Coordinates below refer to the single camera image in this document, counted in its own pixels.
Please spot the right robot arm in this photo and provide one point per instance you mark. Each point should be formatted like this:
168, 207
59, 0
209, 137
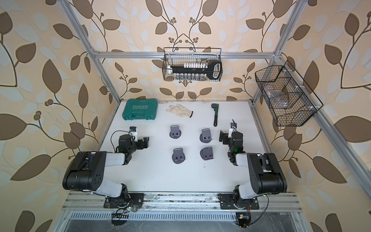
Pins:
265, 173

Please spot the black wire basket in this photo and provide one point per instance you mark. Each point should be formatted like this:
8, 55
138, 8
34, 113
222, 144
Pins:
303, 102
181, 55

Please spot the aluminium frame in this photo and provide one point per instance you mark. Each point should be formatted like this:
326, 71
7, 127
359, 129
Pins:
358, 169

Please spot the black wire basket centre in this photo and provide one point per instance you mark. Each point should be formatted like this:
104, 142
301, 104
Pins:
181, 55

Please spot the plastic bag in basket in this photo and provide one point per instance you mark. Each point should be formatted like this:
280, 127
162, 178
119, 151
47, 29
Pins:
278, 99

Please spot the white work glove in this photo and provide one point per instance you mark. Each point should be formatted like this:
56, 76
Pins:
180, 111

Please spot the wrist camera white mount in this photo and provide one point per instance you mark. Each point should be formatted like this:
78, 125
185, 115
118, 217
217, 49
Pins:
134, 134
233, 128

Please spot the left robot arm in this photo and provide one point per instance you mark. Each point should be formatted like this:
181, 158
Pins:
86, 172

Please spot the black wire basket right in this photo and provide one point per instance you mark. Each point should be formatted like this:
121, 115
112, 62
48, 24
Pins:
303, 102

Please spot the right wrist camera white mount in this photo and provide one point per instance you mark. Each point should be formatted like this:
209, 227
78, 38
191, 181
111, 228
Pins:
233, 128

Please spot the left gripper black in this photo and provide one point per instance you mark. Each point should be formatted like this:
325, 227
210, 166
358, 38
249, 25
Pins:
145, 143

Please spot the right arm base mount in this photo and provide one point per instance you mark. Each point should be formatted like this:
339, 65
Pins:
237, 201

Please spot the socket set in basket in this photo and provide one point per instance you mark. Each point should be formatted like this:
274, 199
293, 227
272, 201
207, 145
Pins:
208, 71

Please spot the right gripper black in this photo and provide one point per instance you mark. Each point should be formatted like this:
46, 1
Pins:
225, 136

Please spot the aluminium front rail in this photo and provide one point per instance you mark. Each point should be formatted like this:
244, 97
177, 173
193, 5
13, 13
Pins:
185, 201

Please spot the green plastic tool case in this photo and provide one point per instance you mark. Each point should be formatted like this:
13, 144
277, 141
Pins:
140, 109

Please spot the green black hand tool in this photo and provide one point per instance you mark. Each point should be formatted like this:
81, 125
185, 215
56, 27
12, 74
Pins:
215, 107

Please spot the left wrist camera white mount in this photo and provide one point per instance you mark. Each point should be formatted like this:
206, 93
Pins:
134, 134

